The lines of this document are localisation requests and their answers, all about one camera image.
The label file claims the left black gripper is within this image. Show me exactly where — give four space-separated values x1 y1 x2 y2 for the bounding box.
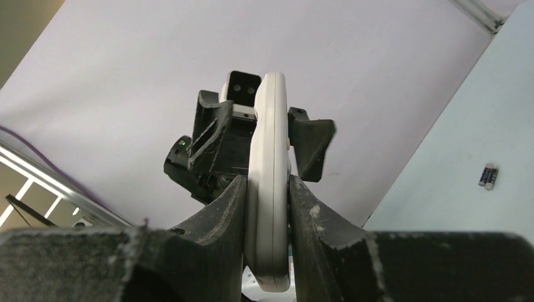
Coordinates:
163 90 336 204

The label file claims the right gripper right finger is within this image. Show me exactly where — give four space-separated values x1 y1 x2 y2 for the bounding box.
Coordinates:
288 176 533 301

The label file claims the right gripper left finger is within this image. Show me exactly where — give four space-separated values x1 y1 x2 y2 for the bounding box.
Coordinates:
1 176 247 301

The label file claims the white remote control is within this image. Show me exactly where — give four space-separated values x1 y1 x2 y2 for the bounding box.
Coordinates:
244 72 291 293

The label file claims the left aluminium frame post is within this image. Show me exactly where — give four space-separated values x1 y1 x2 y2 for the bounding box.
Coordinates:
1 143 133 227

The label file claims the aluminium frame post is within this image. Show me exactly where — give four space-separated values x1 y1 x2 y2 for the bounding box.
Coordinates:
450 0 506 35
1 143 133 227

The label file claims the right aluminium frame post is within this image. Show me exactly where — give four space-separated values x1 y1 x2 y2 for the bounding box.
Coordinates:
450 0 506 35

